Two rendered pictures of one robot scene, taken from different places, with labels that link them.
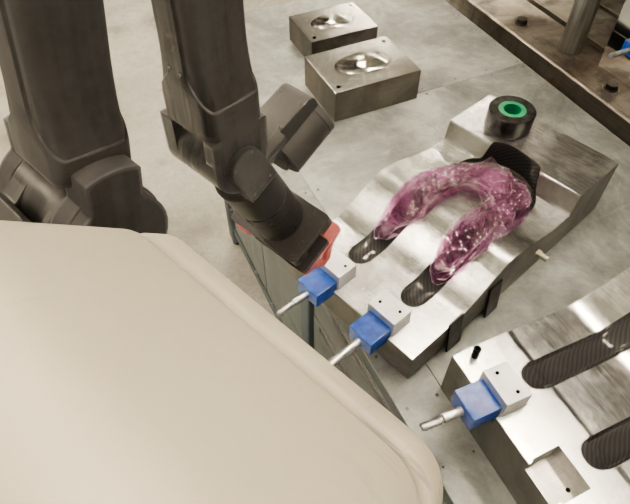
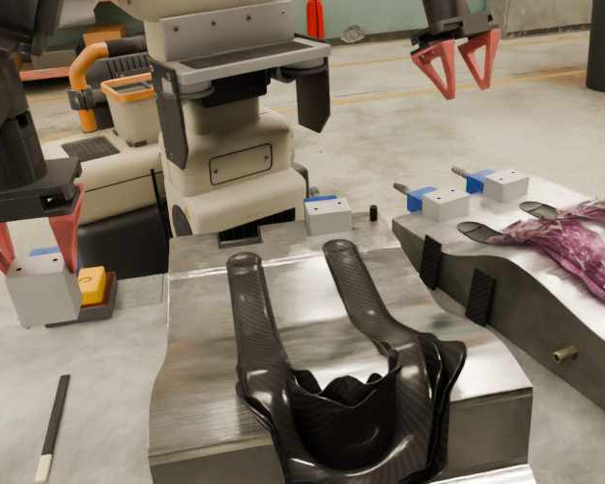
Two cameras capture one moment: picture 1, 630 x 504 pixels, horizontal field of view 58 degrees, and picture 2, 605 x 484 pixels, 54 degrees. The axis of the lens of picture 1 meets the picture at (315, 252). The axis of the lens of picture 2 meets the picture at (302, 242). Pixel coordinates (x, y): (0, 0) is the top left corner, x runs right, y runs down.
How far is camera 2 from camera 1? 101 cm
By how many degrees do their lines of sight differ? 78
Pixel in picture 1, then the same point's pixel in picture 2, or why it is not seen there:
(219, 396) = not seen: outside the picture
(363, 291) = (479, 204)
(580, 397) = (304, 270)
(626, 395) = (294, 303)
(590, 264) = (589, 466)
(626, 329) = (381, 328)
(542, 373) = (343, 258)
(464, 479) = not seen: hidden behind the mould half
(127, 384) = not seen: outside the picture
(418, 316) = (444, 228)
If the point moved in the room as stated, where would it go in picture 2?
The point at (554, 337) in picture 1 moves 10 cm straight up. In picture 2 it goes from (385, 274) to (386, 187)
